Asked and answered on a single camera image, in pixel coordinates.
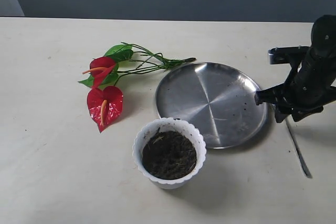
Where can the white scalloped flower pot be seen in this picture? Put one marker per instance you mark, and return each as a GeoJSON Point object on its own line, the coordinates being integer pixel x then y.
{"type": "Point", "coordinates": [169, 124]}

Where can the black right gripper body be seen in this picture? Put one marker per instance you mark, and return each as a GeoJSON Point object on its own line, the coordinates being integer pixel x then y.
{"type": "Point", "coordinates": [312, 83]}

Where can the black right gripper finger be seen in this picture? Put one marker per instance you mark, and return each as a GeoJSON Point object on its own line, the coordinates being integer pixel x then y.
{"type": "Point", "coordinates": [274, 95]}
{"type": "Point", "coordinates": [281, 113]}

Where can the stainless steel spork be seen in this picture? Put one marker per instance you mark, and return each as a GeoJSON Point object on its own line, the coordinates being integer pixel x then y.
{"type": "Point", "coordinates": [302, 162]}

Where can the artificial red anthurium plant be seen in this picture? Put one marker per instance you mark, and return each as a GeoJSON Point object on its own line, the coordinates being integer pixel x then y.
{"type": "Point", "coordinates": [105, 99]}

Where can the dark potting soil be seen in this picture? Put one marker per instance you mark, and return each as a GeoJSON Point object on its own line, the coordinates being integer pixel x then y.
{"type": "Point", "coordinates": [169, 155]}

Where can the round stainless steel plate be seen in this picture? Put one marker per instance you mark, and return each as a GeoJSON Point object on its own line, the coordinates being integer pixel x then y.
{"type": "Point", "coordinates": [217, 99]}

